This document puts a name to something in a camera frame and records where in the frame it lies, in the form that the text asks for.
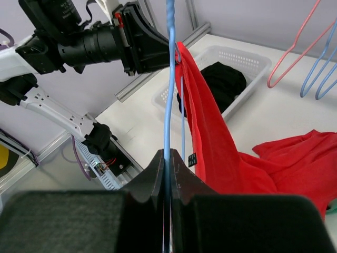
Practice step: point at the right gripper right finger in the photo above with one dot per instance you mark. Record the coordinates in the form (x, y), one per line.
(205, 221)

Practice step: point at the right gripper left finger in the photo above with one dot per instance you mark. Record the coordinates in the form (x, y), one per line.
(125, 220)

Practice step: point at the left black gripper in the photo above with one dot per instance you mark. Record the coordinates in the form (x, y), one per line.
(128, 19)

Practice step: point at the black tank top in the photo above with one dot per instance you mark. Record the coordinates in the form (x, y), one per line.
(209, 91)

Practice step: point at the red tank top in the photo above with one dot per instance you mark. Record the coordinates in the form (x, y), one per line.
(303, 165)

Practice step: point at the light blue hanger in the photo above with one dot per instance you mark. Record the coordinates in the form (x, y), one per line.
(309, 80)

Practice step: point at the green tank top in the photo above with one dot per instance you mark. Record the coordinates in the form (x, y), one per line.
(332, 206)

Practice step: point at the white plastic basket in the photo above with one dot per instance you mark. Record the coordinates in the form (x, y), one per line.
(252, 66)

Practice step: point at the white slotted cable duct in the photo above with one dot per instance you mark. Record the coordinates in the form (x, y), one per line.
(97, 166)

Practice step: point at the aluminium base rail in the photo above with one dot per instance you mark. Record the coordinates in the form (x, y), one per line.
(124, 167)

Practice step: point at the left aluminium frame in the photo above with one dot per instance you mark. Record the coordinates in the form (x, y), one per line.
(163, 52)

